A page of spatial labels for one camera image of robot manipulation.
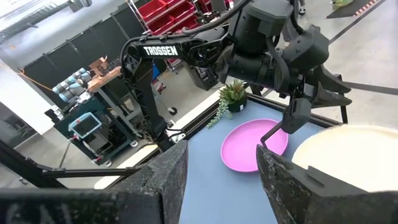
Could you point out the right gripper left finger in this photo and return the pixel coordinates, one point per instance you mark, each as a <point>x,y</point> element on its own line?
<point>155,193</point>

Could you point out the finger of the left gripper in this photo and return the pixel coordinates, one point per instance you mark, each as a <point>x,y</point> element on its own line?
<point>331,82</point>
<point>329,100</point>

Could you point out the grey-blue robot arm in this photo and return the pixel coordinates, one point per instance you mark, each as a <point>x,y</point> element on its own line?
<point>70,87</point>

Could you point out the wooden table side board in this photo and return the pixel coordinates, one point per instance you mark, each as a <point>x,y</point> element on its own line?
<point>133,161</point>

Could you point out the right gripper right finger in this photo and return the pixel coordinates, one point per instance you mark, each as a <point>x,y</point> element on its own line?
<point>289,193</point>

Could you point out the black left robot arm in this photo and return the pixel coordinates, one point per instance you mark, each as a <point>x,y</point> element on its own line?
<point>160,51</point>

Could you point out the purple plate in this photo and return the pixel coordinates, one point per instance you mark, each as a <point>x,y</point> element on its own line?
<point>245,146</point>

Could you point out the black partition panels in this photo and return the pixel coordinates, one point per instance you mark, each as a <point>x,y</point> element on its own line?
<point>77,46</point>

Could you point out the black table frame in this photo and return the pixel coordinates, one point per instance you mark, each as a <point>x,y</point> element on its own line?
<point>326,120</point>

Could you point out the red storage bins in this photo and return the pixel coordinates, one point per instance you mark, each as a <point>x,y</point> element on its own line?
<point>161,12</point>

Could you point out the blue-edged tablet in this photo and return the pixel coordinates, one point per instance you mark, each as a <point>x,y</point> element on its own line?
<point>84,125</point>

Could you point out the cream plate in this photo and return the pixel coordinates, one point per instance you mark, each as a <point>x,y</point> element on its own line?
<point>348,155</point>

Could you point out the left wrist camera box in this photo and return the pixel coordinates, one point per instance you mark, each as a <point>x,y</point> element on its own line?
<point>295,116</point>

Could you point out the artificial succulent plant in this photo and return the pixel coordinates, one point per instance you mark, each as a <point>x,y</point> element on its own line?
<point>233,93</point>

